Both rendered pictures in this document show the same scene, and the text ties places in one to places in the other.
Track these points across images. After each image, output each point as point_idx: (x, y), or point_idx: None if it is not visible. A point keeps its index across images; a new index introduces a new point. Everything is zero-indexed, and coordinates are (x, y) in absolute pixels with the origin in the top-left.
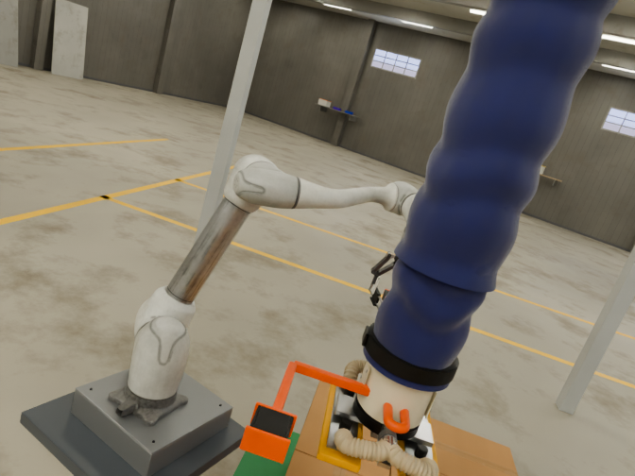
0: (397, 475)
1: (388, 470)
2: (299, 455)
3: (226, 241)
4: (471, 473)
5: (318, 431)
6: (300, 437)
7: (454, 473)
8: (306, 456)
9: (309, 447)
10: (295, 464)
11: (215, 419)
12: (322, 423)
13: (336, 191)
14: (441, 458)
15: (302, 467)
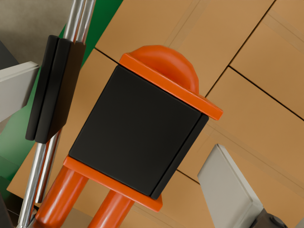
0: (214, 100)
1: (206, 92)
2: (95, 59)
3: None
4: None
5: (140, 16)
6: (108, 27)
7: (298, 104)
8: (105, 61)
9: (115, 45)
10: (86, 72)
11: None
12: (152, 1)
13: None
14: (299, 78)
15: (94, 77)
